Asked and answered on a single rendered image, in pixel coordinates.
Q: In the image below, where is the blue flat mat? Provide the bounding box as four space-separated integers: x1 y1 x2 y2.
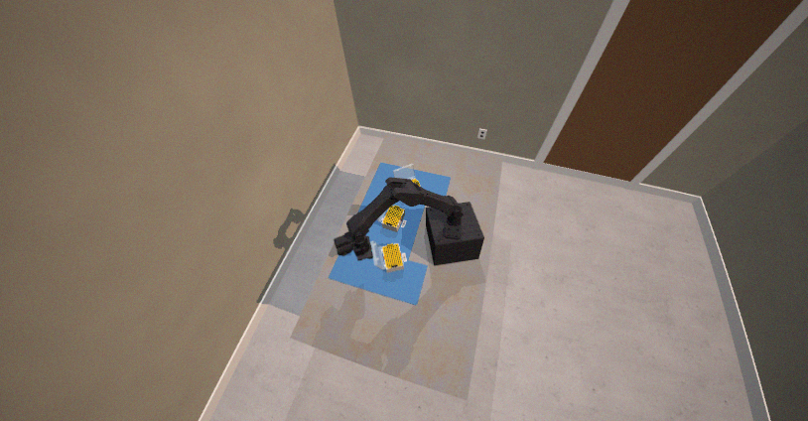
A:
329 163 451 306

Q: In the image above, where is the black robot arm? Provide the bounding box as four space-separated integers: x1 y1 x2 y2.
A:
334 177 463 256

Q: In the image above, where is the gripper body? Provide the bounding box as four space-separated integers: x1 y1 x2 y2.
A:
357 236 373 261

